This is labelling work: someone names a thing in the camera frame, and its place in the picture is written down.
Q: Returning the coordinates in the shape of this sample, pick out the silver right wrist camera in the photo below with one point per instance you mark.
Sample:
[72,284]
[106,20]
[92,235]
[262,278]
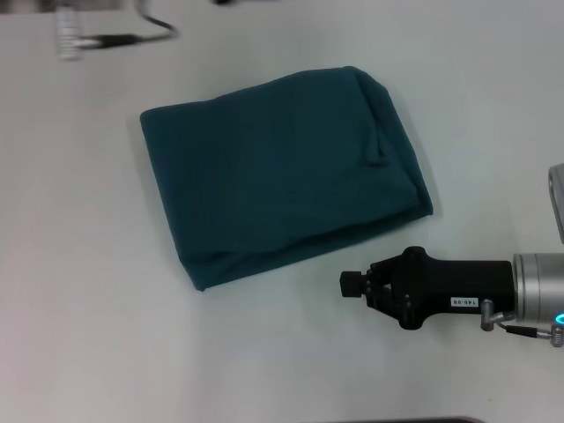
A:
[557,198]

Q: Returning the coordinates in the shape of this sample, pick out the dark robot torso edge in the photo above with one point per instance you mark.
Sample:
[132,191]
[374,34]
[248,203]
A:
[396,420]

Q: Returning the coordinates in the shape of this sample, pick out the teal t-shirt with FREE print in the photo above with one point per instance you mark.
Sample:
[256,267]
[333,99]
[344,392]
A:
[282,176]

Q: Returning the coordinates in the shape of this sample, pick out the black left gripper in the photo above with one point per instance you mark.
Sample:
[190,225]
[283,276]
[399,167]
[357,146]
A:
[224,2]

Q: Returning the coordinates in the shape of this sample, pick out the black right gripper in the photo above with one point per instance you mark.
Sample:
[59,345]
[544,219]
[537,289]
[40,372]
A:
[440,284]

